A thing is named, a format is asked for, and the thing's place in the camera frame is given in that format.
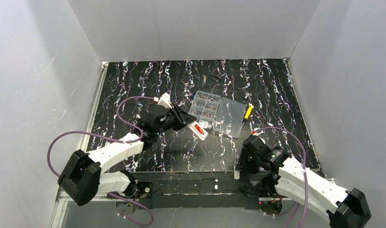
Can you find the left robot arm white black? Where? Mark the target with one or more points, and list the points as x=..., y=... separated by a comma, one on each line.
x=86, y=173

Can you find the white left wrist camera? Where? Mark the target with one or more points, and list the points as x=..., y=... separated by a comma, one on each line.
x=163, y=100

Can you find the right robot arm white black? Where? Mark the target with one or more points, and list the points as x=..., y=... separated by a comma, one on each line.
x=285, y=176

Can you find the white AC remote control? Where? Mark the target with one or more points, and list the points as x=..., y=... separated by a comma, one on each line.
x=203, y=136

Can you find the clear plastic screw organizer box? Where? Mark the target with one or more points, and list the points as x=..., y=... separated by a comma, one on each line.
x=218, y=113

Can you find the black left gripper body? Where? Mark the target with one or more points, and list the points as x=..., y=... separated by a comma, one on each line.
x=183, y=116

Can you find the red orange battery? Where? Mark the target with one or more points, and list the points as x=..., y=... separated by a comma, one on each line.
x=199, y=129

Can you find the yellow handled screwdriver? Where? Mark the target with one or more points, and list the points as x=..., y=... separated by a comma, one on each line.
x=247, y=114

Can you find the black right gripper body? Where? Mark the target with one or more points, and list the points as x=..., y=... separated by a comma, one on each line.
x=246, y=157

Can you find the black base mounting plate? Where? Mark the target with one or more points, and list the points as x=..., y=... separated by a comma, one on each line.
x=204, y=190

